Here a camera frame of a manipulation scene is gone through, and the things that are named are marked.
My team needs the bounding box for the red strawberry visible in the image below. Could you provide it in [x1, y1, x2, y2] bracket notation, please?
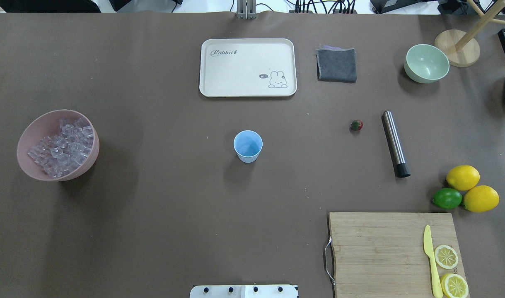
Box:
[350, 119, 364, 131]

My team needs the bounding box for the clear ice cubes pile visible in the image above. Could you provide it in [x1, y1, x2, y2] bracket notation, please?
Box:
[27, 118, 95, 179]

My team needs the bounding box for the light blue plastic cup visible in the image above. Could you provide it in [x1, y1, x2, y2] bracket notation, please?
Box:
[233, 130, 263, 163]

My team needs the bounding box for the cream rabbit tray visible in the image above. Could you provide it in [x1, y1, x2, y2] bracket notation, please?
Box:
[199, 39, 297, 98]

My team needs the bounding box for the grey folded cloth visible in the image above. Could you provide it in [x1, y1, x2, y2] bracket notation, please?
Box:
[316, 45, 357, 83]

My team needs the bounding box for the steel muddler black tip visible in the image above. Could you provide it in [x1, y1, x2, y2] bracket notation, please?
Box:
[382, 110, 411, 178]

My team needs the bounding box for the wooden cutting board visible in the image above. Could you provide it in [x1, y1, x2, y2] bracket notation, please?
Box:
[328, 212, 460, 298]

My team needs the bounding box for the light green bowl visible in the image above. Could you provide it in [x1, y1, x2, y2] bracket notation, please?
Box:
[404, 44, 450, 84]

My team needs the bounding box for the yellow plastic knife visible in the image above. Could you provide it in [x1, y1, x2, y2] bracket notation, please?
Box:
[423, 225, 443, 298]

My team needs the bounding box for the green lime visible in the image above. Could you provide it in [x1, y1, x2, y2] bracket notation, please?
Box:
[432, 188, 463, 209]

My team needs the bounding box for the pink bowl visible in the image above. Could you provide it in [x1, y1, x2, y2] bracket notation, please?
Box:
[16, 109, 100, 182]

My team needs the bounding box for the yellow lemon upper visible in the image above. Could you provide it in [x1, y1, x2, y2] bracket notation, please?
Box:
[446, 165, 480, 191]

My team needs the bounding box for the yellow lemon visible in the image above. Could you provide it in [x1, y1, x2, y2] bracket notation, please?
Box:
[446, 165, 480, 191]
[462, 185, 499, 213]

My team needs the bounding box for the lemon slice upper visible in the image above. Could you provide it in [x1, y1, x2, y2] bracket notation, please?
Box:
[434, 245, 459, 269]

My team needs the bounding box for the lemon slice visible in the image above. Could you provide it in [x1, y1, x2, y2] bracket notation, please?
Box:
[434, 245, 459, 269]
[440, 273, 469, 298]

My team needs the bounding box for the wooden stand with base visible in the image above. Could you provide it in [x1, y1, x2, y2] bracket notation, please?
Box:
[434, 0, 505, 67]

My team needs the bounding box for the yellow lemon lower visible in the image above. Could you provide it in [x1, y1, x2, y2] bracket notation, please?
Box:
[462, 185, 499, 213]

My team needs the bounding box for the lemon slice lower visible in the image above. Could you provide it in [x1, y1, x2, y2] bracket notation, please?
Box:
[440, 273, 469, 298]

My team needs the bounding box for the aluminium camera post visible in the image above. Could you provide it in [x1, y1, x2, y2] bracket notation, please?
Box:
[236, 0, 257, 19]

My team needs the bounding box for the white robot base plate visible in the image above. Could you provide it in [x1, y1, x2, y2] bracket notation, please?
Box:
[190, 284, 299, 298]

